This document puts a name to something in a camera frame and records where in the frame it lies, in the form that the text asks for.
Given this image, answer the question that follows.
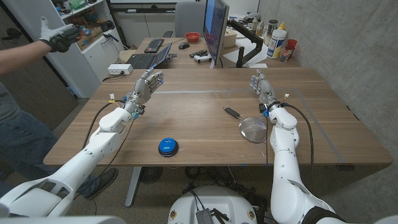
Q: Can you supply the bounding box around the white wipes canister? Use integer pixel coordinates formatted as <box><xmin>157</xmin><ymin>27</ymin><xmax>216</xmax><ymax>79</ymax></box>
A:
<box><xmin>266</xmin><ymin>29</ymin><xmax>287</xmax><ymax>60</ymax></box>

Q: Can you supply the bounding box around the brown cardboard box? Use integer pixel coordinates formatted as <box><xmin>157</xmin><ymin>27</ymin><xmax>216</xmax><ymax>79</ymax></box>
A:
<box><xmin>76</xmin><ymin>26</ymin><xmax>104</xmax><ymax>51</ymax></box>

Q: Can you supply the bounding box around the white game controller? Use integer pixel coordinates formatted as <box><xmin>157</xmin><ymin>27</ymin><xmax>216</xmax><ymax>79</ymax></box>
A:
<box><xmin>193</xmin><ymin>54</ymin><xmax>213</xmax><ymax>64</ymax></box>

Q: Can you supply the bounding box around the dark shoe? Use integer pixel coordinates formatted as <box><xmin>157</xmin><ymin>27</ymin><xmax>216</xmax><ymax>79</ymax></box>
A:
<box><xmin>83</xmin><ymin>167</ymin><xmax>119</xmax><ymax>200</ymax></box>

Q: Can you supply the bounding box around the dark lidded jar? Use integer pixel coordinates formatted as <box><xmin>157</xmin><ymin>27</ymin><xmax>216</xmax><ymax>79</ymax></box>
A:
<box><xmin>263</xmin><ymin>19</ymin><xmax>279</xmax><ymax>46</ymax></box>

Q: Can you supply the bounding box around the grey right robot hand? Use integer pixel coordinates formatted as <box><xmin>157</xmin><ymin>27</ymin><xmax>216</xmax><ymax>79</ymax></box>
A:
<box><xmin>249</xmin><ymin>69</ymin><xmax>280</xmax><ymax>113</ymax></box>

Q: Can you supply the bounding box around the beige box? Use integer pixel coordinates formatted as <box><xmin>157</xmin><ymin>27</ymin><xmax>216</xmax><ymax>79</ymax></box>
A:
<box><xmin>223</xmin><ymin>28</ymin><xmax>238</xmax><ymax>48</ymax></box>

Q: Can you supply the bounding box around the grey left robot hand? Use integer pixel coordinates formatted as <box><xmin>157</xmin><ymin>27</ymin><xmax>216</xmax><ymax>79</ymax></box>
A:
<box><xmin>124</xmin><ymin>68</ymin><xmax>165</xmax><ymax>116</ymax></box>

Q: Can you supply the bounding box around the blue push button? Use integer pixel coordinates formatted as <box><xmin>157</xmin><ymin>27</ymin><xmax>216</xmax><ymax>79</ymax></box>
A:
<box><xmin>157</xmin><ymin>138</ymin><xmax>180</xmax><ymax>158</ymax></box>

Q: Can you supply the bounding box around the red cup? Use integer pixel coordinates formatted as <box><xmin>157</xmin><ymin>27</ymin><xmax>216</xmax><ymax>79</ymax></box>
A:
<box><xmin>285</xmin><ymin>39</ymin><xmax>298</xmax><ymax>58</ymax></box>

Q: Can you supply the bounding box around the red bowl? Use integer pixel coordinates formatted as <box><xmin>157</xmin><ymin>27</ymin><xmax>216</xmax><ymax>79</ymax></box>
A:
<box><xmin>184</xmin><ymin>32</ymin><xmax>201</xmax><ymax>44</ymax></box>

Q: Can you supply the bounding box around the round black fan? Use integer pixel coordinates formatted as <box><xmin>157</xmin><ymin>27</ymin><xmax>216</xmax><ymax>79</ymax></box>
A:
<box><xmin>139</xmin><ymin>166</ymin><xmax>164</xmax><ymax>185</ymax></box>

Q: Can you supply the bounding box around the green box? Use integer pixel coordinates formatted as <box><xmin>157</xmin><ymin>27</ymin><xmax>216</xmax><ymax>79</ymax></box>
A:
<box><xmin>68</xmin><ymin>0</ymin><xmax>86</xmax><ymax>10</ymax></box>

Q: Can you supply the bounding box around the clear glass cup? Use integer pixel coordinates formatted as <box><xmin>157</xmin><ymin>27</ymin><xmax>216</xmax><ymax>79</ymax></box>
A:
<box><xmin>279</xmin><ymin>46</ymin><xmax>293</xmax><ymax>62</ymax></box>

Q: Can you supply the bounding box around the person's gloved hand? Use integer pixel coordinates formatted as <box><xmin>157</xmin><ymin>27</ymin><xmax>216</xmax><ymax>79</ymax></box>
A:
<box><xmin>39</xmin><ymin>16</ymin><xmax>81</xmax><ymax>53</ymax></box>

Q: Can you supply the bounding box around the open laptop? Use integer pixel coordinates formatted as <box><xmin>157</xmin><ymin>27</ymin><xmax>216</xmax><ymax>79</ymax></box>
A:
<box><xmin>126</xmin><ymin>42</ymin><xmax>173</xmax><ymax>70</ymax></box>

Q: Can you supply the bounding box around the grey office chair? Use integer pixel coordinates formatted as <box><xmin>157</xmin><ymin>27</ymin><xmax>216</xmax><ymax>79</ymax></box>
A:
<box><xmin>174</xmin><ymin>1</ymin><xmax>208</xmax><ymax>38</ymax></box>

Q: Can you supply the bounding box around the person in grey shirt, jeans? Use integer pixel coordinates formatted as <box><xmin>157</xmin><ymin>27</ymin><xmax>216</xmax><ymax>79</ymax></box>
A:
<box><xmin>0</xmin><ymin>82</ymin><xmax>94</xmax><ymax>200</ymax></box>

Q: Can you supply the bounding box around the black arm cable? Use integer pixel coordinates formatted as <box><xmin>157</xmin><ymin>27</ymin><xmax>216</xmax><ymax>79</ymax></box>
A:
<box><xmin>81</xmin><ymin>100</ymin><xmax>128</xmax><ymax>150</ymax></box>
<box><xmin>281</xmin><ymin>102</ymin><xmax>315</xmax><ymax>194</ymax></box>

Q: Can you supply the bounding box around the person in gloves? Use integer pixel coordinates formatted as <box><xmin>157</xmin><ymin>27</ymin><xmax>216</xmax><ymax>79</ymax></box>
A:
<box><xmin>1</xmin><ymin>0</ymin><xmax>125</xmax><ymax>99</ymax></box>

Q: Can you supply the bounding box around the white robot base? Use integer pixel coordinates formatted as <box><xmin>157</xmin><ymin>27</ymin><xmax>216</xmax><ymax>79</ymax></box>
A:
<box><xmin>167</xmin><ymin>185</ymin><xmax>258</xmax><ymax>224</ymax></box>

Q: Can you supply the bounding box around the computer monitor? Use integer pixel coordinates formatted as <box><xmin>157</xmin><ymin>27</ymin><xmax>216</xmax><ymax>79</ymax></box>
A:
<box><xmin>202</xmin><ymin>0</ymin><xmax>230</xmax><ymax>66</ymax></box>

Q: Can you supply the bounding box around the black keyboard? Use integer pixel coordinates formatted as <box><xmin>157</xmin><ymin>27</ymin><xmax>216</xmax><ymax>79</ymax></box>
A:
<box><xmin>144</xmin><ymin>38</ymin><xmax>165</xmax><ymax>54</ymax></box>

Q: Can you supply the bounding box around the white power strip box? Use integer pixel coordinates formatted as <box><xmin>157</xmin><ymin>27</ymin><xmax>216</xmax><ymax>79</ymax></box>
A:
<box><xmin>107</xmin><ymin>63</ymin><xmax>134</xmax><ymax>76</ymax></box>

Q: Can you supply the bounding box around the wooden office desk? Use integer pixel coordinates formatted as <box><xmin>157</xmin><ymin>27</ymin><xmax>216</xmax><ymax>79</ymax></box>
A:
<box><xmin>119</xmin><ymin>37</ymin><xmax>302</xmax><ymax>69</ymax></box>

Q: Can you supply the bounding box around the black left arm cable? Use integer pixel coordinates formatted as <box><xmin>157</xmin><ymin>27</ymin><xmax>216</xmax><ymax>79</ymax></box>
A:
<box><xmin>81</xmin><ymin>100</ymin><xmax>128</xmax><ymax>150</ymax></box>

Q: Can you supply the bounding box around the white paper sheet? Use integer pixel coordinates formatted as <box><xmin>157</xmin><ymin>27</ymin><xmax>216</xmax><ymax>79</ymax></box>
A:
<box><xmin>222</xmin><ymin>37</ymin><xmax>269</xmax><ymax>65</ymax></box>

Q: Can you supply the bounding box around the metal mesh sieve black handle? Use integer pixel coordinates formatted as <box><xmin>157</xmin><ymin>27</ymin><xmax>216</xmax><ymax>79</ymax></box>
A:
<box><xmin>223</xmin><ymin>105</ymin><xmax>268</xmax><ymax>144</ymax></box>

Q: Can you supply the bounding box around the person's bare forearm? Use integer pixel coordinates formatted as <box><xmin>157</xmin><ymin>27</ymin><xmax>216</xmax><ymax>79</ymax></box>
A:
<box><xmin>0</xmin><ymin>39</ymin><xmax>52</xmax><ymax>75</ymax></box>

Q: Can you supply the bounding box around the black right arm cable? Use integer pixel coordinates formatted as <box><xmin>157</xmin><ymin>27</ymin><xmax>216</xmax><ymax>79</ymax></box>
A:
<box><xmin>281</xmin><ymin>102</ymin><xmax>315</xmax><ymax>194</ymax></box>

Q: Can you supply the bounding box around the black floor cable bundle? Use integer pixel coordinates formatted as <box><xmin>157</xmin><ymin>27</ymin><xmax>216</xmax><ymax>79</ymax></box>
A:
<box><xmin>182</xmin><ymin>166</ymin><xmax>268</xmax><ymax>212</ymax></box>

